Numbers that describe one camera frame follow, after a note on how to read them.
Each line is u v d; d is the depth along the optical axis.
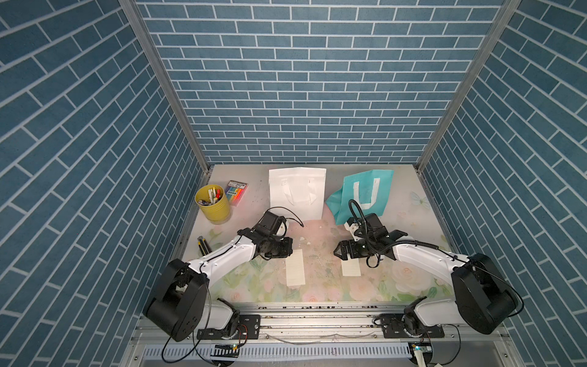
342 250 0.78
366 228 0.70
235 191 1.09
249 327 0.72
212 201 0.93
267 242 0.64
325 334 0.74
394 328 0.73
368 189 0.93
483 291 0.43
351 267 0.87
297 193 0.92
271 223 0.69
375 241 0.68
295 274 0.85
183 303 0.42
